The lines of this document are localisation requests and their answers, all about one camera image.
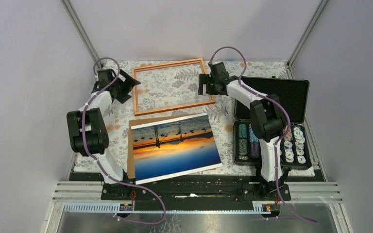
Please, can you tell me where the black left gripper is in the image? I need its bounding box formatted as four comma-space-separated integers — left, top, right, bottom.
111, 69, 140, 103

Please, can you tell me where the orange wooden picture frame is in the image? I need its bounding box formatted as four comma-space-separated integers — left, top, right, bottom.
132, 58, 216, 117

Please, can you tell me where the clear plastic sheet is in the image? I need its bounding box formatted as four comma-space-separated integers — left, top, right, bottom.
136, 63, 210, 112

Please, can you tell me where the sunset landscape photo print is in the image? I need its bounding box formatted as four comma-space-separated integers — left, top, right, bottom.
131, 113, 222, 184

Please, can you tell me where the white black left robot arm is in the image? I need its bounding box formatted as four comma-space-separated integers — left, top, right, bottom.
67, 69, 140, 200

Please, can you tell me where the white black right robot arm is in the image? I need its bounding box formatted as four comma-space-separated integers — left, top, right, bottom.
198, 62, 289, 200

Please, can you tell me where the floral patterned table mat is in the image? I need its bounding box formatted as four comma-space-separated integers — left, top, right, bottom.
73, 60, 316, 178

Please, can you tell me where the brown cardboard backing board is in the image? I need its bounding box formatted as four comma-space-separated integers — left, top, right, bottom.
127, 116, 175, 179

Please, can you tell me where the black poker chip case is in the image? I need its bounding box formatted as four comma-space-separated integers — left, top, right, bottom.
234, 77, 311, 170

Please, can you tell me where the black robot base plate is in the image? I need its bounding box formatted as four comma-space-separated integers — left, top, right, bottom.
101, 175, 291, 211

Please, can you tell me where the aluminium rail frame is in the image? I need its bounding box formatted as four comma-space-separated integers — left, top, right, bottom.
52, 181, 342, 215

